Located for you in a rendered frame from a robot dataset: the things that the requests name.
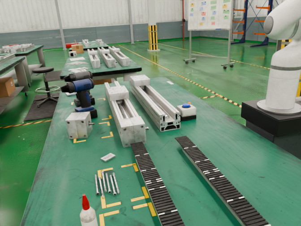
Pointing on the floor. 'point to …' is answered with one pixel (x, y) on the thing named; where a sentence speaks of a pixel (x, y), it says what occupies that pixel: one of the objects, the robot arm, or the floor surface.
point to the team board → (210, 20)
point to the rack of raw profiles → (254, 21)
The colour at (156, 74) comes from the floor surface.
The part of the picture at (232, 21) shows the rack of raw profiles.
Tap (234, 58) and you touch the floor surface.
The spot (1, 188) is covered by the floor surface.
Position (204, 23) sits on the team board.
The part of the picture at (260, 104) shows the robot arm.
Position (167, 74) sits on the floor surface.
